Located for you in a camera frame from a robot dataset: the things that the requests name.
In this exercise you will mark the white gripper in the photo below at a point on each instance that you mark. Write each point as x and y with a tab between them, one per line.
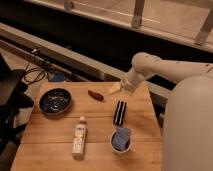
129	82

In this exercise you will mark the dark ceramic bowl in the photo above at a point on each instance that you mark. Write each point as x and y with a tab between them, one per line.
55	101

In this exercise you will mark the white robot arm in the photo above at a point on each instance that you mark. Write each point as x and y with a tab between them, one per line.
188	123

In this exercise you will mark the brown wooden piece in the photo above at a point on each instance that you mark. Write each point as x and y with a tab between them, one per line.
95	95

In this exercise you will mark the blue packet in cup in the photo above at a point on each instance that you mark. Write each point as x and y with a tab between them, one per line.
121	138

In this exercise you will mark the white cup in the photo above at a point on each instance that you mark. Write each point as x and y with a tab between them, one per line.
117	151

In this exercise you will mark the blue object on floor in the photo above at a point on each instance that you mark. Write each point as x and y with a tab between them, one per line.
60	77

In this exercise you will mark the white tube bottle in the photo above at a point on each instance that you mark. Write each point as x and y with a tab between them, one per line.
79	137

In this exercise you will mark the black chair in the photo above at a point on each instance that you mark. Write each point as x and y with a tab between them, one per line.
12	98

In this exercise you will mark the wooden window frame rail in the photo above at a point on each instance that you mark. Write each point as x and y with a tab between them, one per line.
187	22

